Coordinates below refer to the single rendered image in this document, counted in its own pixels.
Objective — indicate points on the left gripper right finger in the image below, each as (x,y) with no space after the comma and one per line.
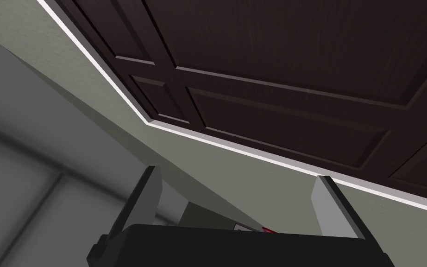
(334,211)

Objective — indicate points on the dark brown panelled door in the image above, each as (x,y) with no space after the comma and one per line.
(272,74)

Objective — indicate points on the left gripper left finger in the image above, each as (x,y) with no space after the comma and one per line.
(141,202)

